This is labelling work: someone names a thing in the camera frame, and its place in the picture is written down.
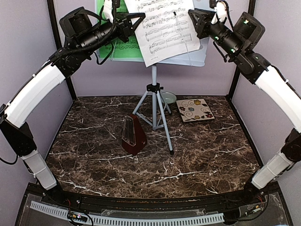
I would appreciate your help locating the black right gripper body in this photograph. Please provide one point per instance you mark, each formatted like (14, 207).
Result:
(206, 32)

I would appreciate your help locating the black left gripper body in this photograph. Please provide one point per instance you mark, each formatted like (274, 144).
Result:
(124, 33)

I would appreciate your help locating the green sheet music page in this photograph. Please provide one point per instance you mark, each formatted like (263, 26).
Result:
(128, 51)

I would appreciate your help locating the light blue music stand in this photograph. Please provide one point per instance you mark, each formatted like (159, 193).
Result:
(151, 106)

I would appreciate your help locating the white sheet music page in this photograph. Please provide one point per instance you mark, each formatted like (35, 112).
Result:
(167, 29)

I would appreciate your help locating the red wooden metronome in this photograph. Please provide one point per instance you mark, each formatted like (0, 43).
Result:
(133, 136)

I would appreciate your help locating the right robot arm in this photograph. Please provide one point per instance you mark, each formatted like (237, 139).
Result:
(238, 43)

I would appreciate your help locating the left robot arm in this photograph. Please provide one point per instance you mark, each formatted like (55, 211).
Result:
(84, 34)

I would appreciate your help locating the celadon green bowl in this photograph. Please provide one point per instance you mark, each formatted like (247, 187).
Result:
(169, 97)

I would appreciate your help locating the floral square plate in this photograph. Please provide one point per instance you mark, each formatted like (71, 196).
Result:
(192, 110)

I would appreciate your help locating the small circuit board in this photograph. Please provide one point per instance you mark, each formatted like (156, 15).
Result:
(76, 217)

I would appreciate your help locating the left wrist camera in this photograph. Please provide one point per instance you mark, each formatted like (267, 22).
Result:
(107, 9)

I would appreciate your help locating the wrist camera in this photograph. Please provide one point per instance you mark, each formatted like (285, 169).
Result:
(107, 9)
(220, 10)

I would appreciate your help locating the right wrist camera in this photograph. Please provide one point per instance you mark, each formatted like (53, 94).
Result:
(220, 10)

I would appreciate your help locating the left black frame post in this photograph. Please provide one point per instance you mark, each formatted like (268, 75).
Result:
(58, 43)

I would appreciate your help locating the black front rail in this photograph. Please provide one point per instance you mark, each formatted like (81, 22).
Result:
(93, 203)

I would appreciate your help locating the white slotted cable duct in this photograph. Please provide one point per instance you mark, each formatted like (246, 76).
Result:
(130, 218)

